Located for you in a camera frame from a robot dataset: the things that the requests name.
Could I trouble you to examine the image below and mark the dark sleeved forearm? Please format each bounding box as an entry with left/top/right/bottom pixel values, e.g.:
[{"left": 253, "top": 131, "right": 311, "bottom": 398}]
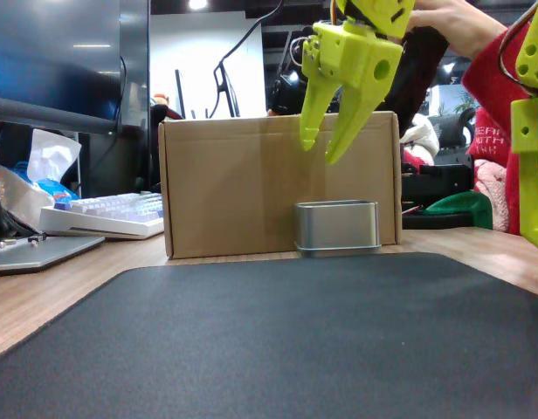
[{"left": 373, "top": 24, "right": 452, "bottom": 128}]

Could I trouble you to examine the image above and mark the silver metal tin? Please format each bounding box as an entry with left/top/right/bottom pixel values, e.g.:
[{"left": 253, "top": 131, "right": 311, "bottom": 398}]
[{"left": 293, "top": 199, "right": 383, "bottom": 259}]

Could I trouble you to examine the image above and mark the person's hand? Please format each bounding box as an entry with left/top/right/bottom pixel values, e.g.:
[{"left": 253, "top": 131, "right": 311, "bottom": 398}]
[{"left": 406, "top": 0, "right": 508, "bottom": 61}]

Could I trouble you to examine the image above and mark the black office chair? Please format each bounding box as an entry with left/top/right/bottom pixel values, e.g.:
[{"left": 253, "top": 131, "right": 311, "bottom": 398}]
[{"left": 425, "top": 106, "right": 477, "bottom": 155}]

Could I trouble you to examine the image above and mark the black device block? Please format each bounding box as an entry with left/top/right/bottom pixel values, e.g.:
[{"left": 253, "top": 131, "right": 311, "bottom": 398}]
[{"left": 401, "top": 161, "right": 476, "bottom": 230}]

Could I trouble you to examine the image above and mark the brown cardboard box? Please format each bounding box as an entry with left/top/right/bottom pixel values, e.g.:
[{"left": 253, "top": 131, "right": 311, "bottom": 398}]
[{"left": 157, "top": 110, "right": 404, "bottom": 260}]

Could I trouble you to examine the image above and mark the person's red white jumper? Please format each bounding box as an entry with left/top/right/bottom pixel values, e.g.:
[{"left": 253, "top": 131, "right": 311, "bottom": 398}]
[{"left": 461, "top": 24, "right": 538, "bottom": 237}]

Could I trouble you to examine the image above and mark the white purple keyboard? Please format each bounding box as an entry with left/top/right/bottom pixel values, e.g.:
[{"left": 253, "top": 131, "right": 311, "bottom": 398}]
[{"left": 38, "top": 191, "right": 166, "bottom": 242}]

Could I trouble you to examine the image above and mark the black desk mat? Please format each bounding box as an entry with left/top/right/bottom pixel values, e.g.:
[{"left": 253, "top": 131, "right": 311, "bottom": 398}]
[{"left": 0, "top": 251, "right": 538, "bottom": 419}]

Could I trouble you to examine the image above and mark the black computer monitor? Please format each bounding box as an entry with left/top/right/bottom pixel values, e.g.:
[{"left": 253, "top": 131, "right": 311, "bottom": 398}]
[{"left": 0, "top": 0, "right": 150, "bottom": 134}]

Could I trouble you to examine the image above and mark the tissue pack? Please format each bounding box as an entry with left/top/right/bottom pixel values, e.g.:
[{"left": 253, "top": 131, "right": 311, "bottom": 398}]
[{"left": 0, "top": 127, "right": 83, "bottom": 229}]

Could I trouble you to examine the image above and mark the grey laptop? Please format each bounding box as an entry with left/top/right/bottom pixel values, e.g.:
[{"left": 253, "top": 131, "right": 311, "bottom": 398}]
[{"left": 0, "top": 234, "right": 107, "bottom": 278}]

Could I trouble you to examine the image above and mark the black hanging cable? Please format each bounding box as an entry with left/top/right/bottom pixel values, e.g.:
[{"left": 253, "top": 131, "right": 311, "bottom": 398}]
[{"left": 204, "top": 0, "right": 288, "bottom": 120}]

